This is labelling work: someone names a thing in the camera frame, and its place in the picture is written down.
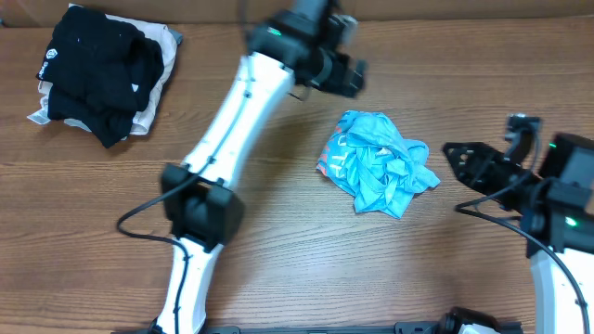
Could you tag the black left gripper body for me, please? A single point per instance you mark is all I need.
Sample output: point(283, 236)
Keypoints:
point(346, 75)

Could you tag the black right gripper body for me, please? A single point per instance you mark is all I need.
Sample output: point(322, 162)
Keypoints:
point(490, 174)

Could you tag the light blue printed t-shirt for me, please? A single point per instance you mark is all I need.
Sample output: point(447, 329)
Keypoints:
point(368, 158)

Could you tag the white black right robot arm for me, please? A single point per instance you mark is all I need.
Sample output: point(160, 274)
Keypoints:
point(547, 208)

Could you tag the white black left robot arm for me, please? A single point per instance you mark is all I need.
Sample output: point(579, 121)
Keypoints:
point(201, 202)

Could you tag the grey folded garment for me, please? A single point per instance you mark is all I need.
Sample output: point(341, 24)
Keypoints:
point(177, 36)

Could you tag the beige folded garment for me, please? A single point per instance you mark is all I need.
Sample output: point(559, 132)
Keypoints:
point(162, 51)

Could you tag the black folded garment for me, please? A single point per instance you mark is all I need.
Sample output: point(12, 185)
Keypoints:
point(97, 74)

